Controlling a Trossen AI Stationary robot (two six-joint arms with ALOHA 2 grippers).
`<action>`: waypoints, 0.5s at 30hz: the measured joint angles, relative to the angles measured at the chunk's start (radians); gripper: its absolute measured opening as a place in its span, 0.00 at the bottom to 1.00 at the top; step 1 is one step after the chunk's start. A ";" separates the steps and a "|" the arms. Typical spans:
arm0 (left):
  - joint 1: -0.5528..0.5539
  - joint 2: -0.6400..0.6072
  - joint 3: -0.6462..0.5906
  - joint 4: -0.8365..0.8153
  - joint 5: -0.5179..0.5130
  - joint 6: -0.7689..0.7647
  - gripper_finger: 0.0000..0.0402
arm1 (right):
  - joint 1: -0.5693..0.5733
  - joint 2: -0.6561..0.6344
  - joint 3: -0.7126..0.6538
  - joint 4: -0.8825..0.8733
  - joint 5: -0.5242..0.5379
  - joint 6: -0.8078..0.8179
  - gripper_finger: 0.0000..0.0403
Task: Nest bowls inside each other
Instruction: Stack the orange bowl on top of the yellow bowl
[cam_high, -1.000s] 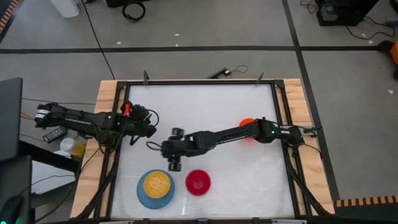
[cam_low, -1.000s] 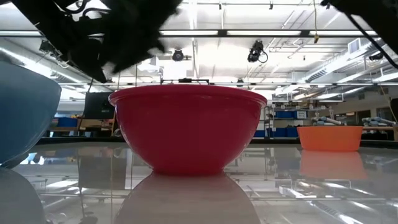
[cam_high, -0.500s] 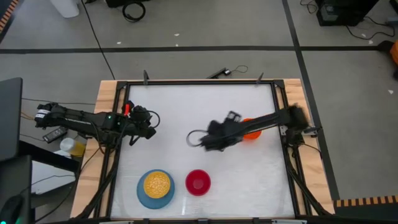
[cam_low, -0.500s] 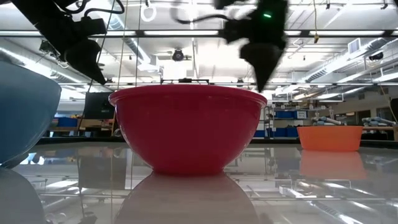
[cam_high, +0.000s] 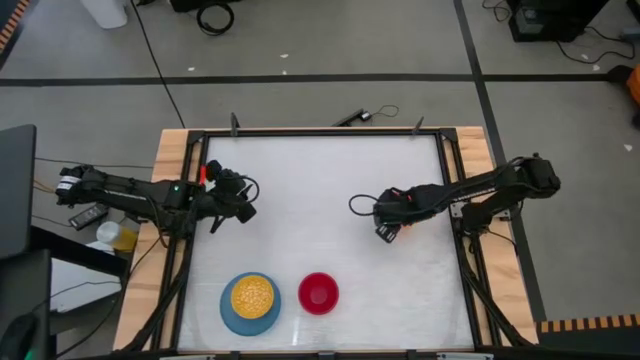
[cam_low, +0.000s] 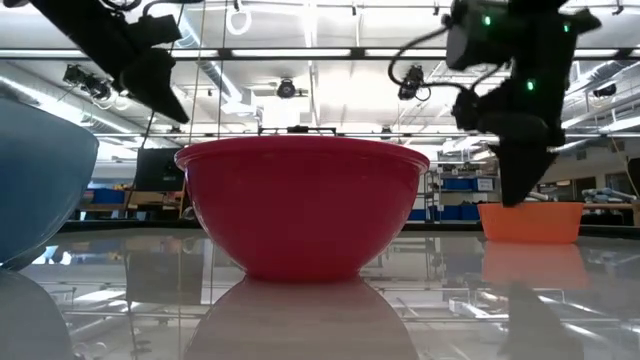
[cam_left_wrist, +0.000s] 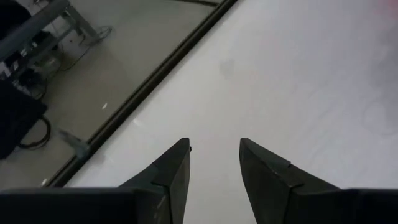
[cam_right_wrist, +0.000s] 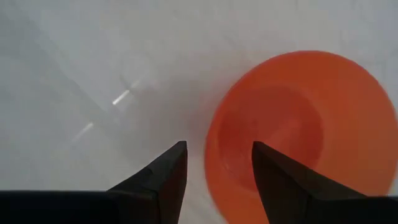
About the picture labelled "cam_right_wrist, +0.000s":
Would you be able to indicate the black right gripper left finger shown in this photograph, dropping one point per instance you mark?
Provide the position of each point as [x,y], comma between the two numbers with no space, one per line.
[164,186]

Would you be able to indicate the orange plastic bowl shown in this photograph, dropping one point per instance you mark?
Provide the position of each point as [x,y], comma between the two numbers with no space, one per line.
[342,124]

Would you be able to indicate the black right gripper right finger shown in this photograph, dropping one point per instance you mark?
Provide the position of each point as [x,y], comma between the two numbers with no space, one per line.
[280,186]

